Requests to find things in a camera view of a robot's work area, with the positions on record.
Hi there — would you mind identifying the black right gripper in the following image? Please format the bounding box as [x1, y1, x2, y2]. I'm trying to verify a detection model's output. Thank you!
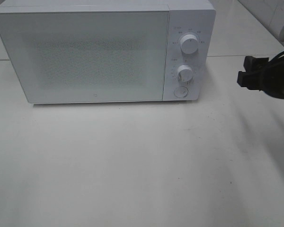
[237, 51, 284, 99]

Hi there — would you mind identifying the white microwave door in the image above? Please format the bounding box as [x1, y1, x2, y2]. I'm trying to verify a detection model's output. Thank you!
[0, 11, 169, 104]

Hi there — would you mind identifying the white microwave knob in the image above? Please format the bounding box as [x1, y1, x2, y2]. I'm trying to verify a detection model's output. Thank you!
[179, 33, 199, 54]
[176, 65, 194, 82]

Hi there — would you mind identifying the round microwave door-release button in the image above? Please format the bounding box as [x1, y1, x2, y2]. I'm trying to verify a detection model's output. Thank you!
[174, 87, 188, 98]

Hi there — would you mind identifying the white microwave oven body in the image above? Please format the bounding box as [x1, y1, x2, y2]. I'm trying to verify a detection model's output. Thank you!
[0, 0, 216, 103]

